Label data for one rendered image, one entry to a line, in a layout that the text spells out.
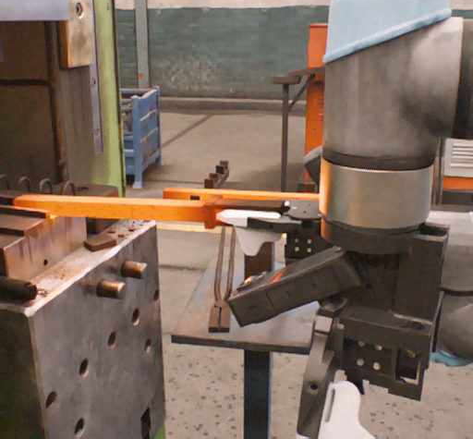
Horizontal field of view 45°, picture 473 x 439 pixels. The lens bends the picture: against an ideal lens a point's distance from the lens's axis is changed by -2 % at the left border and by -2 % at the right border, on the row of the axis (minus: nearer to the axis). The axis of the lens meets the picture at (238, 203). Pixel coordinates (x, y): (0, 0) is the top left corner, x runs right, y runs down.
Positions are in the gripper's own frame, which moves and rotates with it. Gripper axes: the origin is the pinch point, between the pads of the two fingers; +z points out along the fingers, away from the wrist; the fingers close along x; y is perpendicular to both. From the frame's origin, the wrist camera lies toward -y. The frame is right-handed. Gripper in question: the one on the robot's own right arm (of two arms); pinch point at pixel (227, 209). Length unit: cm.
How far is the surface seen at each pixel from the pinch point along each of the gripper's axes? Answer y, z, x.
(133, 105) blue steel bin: 41, 188, 326
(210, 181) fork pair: 8.3, 17.3, 38.6
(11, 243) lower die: 3.5, 27.7, -10.6
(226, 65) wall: 48, 252, 733
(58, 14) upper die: -25.9, 26.8, 5.3
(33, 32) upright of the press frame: -23, 45, 23
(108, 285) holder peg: 13.9, 19.9, 0.1
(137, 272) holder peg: 14.8, 18.7, 7.2
